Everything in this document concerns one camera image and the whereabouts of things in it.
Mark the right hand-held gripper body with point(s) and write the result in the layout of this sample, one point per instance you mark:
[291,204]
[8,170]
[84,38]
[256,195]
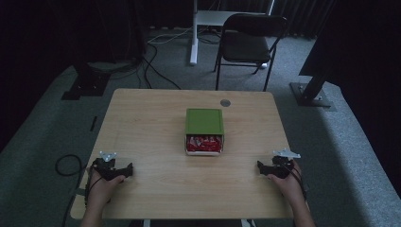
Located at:
[280,165]

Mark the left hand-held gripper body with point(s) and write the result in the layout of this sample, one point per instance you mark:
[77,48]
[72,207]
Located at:
[105,165]

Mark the row of red snack packets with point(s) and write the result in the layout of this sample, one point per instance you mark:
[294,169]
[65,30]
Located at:
[204,143]

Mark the green drawer box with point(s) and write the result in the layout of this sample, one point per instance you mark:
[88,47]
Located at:
[204,121]

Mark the person's right hand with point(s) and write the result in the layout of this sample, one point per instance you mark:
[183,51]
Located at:
[288,187]

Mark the person's left hand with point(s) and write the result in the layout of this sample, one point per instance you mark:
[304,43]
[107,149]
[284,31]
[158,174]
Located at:
[102,189]

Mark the small black strip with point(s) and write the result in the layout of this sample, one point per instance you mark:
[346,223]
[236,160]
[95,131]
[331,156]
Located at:
[93,123]

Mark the white table leg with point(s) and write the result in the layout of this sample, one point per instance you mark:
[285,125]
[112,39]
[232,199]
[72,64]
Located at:
[147,223]
[247,223]

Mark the grey round table grommet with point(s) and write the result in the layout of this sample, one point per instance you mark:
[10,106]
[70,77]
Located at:
[225,102]

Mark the black stand with flat base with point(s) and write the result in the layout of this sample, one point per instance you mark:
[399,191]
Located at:
[85,85]

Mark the black folding chair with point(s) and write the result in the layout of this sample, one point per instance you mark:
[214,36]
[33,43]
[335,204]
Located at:
[246,44]

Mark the dark curtain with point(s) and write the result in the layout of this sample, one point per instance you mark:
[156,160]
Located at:
[299,15]

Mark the black post with bolted plate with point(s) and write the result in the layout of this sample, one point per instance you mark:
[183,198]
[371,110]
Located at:
[310,91]

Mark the white desk frame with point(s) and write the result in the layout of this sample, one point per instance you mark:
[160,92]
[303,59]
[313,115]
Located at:
[194,38]

